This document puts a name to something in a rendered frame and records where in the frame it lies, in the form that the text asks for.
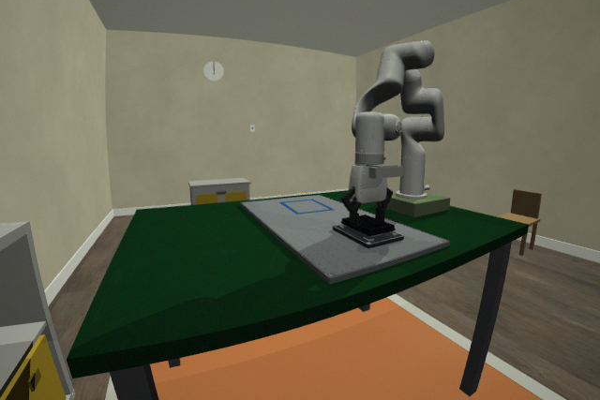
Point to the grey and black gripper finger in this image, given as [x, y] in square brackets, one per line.
[354, 216]
[382, 205]

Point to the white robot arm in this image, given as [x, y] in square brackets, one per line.
[370, 128]

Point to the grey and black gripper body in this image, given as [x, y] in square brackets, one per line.
[367, 190]

